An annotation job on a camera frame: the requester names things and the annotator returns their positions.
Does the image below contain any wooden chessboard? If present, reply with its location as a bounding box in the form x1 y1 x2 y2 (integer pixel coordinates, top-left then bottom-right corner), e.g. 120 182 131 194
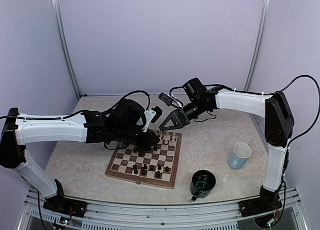
105 130 182 189

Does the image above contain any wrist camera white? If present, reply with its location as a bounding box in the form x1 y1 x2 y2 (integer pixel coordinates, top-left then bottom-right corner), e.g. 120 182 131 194
158 92 183 108
142 106 163 132

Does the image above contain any left aluminium post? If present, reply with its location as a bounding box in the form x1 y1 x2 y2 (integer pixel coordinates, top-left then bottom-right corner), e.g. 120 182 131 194
51 0 82 100

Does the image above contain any right aluminium post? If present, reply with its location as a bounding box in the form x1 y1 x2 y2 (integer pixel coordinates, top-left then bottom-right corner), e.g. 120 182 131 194
244 0 271 91

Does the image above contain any light blue mug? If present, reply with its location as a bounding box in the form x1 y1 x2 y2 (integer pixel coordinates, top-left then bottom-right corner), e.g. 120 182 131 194
228 142 252 170

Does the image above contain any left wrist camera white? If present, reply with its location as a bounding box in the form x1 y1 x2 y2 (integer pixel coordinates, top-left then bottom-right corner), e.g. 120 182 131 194
142 106 163 132

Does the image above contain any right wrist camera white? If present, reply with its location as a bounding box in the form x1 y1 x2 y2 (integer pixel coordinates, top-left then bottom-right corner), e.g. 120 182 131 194
158 92 183 108

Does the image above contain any aluminium post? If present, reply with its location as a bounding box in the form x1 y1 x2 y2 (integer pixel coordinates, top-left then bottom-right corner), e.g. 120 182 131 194
51 0 82 100
244 0 271 91

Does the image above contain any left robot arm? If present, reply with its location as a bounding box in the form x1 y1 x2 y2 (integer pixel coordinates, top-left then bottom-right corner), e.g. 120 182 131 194
0 99 161 212

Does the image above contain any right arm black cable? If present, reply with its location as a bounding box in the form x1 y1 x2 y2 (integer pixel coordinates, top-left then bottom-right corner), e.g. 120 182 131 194
262 75 320 150

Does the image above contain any dark green mug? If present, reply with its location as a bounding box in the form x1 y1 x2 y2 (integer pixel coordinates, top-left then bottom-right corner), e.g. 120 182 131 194
189 170 216 201

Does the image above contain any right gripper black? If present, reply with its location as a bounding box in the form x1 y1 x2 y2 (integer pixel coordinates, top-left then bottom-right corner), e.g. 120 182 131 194
159 99 209 130

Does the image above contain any aluminium front rail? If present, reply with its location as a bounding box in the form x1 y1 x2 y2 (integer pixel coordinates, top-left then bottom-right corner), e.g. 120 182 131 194
17 187 308 230

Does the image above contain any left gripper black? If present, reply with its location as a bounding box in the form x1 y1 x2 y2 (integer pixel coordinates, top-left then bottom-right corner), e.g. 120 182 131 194
113 126 160 152

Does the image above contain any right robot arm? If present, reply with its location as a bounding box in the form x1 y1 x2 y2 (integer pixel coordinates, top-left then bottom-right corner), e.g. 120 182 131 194
159 84 295 212

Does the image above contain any dark pawn standing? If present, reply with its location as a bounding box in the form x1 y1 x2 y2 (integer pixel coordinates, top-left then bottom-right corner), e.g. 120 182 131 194
132 165 139 174

